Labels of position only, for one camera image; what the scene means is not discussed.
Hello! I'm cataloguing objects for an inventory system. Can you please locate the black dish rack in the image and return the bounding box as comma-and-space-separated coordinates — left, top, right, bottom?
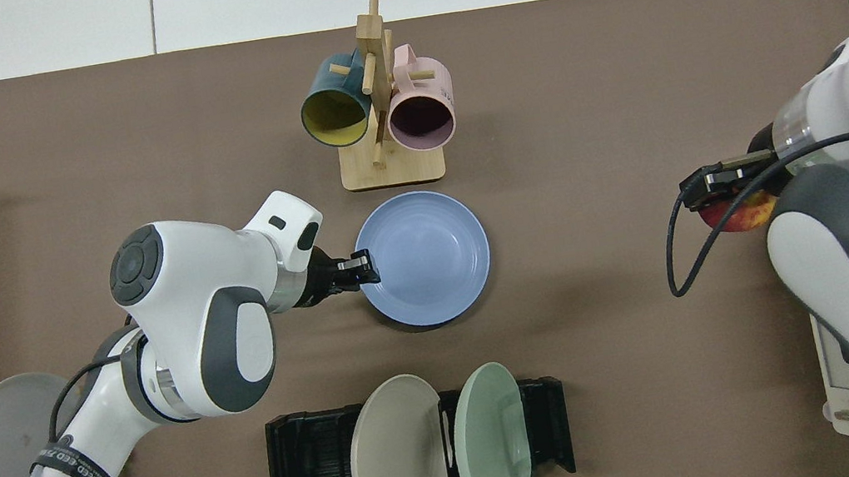
260, 373, 578, 477

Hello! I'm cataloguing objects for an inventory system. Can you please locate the dark teal cup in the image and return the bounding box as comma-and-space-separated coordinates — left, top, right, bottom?
292, 48, 382, 153

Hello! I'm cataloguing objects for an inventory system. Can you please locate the wooden cup stand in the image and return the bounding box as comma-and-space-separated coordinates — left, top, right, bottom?
315, 0, 450, 196

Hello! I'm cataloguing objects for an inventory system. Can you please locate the red yellow apple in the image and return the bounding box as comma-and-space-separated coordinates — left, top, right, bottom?
696, 186, 782, 240

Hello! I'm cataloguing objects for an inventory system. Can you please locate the grey plate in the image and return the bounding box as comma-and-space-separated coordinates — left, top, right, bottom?
0, 365, 95, 477

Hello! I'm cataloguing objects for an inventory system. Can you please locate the brown table cloth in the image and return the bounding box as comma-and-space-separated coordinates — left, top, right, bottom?
0, 0, 849, 477

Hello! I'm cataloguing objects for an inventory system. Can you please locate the pink cup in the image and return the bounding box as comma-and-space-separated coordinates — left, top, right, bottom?
376, 38, 462, 157

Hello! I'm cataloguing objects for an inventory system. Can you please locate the beige plate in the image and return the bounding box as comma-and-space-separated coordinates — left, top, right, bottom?
337, 369, 454, 477

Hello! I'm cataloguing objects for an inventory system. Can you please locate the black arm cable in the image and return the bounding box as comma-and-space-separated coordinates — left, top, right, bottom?
651, 133, 849, 299
11, 350, 175, 477

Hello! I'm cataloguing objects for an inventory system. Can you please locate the pale green plate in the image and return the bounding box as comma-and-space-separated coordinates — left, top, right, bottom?
444, 358, 535, 477

